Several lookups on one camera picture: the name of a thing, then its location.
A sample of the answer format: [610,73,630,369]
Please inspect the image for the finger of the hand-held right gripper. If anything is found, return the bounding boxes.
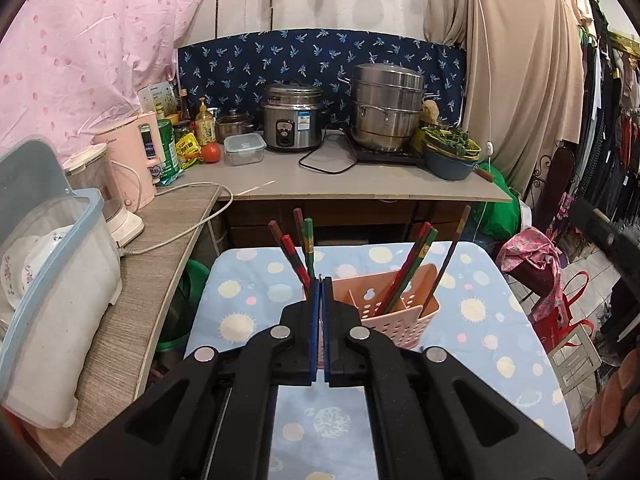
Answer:
[570,199,640,273]

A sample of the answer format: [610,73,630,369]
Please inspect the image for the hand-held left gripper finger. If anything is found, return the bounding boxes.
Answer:
[60,276,321,480]
[322,276,586,480]

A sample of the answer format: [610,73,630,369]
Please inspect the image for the pink perforated utensil basket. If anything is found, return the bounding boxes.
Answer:
[330,262,441,351]

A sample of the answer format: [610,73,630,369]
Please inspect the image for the green chopstick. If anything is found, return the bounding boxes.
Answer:
[391,228,439,307]
[303,218,316,282]

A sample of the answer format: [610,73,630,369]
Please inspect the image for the dark brown chopstick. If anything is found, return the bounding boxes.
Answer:
[431,205,472,307]
[293,208,309,262]

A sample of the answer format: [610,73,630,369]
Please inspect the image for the dark red chopstick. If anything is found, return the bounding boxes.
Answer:
[267,219,307,286]

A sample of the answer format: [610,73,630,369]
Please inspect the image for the person's right hand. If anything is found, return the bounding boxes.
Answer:
[575,352,640,455]

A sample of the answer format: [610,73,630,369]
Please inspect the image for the red handbag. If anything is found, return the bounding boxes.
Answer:
[537,270,591,352]

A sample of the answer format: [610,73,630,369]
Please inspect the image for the pink floral cloth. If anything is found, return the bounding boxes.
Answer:
[495,227,574,327]

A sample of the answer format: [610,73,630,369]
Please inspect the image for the dark wooden chair back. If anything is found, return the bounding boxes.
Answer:
[532,142,576,242]

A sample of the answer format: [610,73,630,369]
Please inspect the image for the white stool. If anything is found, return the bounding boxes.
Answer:
[547,327,604,397]

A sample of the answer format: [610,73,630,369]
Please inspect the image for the light blue printed tablecloth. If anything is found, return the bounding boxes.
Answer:
[184,241,576,480]

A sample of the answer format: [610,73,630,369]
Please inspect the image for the green bag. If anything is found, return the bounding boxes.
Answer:
[472,175,524,242]

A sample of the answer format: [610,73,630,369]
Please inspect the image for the rack of hanging clothes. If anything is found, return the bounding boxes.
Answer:
[575,0,640,222]

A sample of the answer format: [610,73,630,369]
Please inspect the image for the green plastic basin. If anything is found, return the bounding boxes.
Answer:
[157,259,211,354]

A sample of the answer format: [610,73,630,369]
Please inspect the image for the yellow colander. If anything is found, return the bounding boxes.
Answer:
[417,127,482,159]

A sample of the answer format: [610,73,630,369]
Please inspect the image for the grey board counter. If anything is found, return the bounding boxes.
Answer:
[172,132,514,204]

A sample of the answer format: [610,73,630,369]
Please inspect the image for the wood grain side counter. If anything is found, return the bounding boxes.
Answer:
[30,185,224,467]

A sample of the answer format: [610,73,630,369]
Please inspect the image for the beige curtain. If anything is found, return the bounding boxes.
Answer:
[425,0,599,197]

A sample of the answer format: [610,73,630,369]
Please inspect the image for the green leafy vegetables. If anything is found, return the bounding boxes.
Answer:
[422,126,471,154]

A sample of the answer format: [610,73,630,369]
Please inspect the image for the black induction cooker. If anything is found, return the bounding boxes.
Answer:
[345,135,426,166]

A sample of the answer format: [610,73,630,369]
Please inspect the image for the clear food container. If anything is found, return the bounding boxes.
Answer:
[223,133,267,167]

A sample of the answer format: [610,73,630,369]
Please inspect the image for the steel rice cooker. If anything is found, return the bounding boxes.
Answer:
[260,82,326,154]

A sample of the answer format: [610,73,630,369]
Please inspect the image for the white blender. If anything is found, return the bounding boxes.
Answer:
[62,142,146,250]

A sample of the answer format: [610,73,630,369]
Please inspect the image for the small lidded steel pot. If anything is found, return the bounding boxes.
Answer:
[216,109,256,144]

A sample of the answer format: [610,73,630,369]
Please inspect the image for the yellow packet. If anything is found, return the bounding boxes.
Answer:
[172,132,202,169]

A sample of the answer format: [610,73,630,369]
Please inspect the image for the green canister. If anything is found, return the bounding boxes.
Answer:
[157,119,181,184]

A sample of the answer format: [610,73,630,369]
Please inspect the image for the steel steamer pot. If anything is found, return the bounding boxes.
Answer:
[339,63,437,154]

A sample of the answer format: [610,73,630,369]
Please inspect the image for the yellow pump bottle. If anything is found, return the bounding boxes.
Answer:
[195,97,217,146]

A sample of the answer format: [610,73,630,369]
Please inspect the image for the white dish box grey lid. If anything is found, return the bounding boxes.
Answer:
[0,135,124,430]

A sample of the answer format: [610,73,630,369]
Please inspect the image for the pink electric kettle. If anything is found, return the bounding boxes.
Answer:
[91,112,161,211]

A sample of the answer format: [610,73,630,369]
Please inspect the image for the navy printed cloth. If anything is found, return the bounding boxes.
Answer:
[177,29,469,137]

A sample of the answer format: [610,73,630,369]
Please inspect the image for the floral white plate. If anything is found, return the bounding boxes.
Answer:
[0,231,76,312]

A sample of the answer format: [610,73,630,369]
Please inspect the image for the white green carton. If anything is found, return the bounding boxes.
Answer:
[137,82,176,116]

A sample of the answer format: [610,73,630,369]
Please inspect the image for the pink dotted curtain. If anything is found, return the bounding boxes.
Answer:
[0,0,226,162]

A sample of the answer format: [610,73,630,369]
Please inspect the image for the white cord with switch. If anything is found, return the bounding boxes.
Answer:
[465,0,496,157]

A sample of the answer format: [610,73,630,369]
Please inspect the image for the black power cord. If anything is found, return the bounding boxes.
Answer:
[299,147,359,175]

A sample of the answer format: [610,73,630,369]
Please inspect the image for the white power cord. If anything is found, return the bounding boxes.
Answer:
[120,182,236,257]

